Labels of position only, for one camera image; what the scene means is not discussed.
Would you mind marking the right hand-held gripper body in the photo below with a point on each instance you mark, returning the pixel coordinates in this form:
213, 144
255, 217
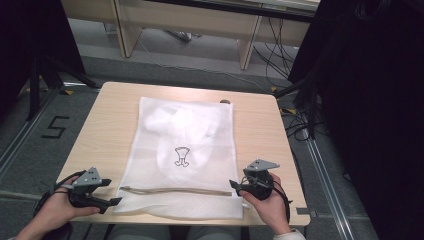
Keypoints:
260, 181

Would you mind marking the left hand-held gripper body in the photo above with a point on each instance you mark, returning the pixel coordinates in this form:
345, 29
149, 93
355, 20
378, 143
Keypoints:
85, 190

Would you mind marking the white mesh laundry bag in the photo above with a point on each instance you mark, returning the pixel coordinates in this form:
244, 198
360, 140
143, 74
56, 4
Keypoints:
156, 186

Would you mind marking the person's right hand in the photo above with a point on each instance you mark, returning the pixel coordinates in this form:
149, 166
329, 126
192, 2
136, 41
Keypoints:
271, 210

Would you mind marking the person's left hand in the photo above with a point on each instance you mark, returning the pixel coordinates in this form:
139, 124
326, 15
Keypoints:
58, 210

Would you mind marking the grey tape strip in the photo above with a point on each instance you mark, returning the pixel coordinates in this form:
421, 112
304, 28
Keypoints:
302, 210

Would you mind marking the white garment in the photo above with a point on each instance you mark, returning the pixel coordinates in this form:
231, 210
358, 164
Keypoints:
186, 130

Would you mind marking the black metal stand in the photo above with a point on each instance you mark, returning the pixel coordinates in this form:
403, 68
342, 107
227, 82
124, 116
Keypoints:
43, 76

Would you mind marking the black curtain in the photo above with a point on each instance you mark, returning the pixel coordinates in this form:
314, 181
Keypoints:
30, 40
373, 100

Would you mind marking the grey object under bench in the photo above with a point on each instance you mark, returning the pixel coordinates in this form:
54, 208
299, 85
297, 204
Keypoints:
183, 35

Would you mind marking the light wooden bench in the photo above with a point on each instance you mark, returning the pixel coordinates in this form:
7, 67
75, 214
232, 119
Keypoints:
186, 20

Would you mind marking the metal floor rail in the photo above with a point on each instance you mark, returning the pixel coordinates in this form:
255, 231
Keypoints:
23, 133
325, 186

